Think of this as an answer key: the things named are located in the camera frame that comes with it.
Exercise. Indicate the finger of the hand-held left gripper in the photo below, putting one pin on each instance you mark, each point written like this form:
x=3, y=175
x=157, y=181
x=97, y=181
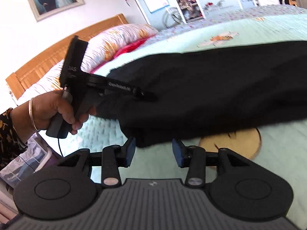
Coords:
x=146, y=95

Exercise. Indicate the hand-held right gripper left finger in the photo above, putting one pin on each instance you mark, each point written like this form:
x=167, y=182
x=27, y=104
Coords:
x=130, y=152

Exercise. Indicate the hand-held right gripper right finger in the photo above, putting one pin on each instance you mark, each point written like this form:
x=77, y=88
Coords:
x=178, y=152

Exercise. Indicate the black pants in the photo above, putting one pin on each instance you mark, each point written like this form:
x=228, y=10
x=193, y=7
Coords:
x=203, y=88

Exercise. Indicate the pile of patterned clothes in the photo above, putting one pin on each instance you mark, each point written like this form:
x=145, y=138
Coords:
x=189, y=7

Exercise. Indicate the person's left hand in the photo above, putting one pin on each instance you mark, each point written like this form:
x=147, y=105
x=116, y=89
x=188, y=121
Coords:
x=48, y=110

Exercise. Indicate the wooden headboard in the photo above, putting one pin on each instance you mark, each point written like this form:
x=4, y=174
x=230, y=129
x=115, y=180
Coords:
x=43, y=62

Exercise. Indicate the floral folded quilt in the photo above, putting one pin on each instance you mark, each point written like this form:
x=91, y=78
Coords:
x=108, y=43

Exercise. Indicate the red blanket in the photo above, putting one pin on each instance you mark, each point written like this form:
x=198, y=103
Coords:
x=129, y=48

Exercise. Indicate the clear plastic storage box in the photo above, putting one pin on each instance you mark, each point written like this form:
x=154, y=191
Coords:
x=36, y=155

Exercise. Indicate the mint quilted bee bedspread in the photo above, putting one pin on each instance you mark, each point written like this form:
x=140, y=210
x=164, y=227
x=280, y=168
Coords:
x=283, y=160

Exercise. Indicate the heart print bed sheet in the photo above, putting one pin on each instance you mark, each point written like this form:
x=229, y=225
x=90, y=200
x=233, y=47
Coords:
x=239, y=13

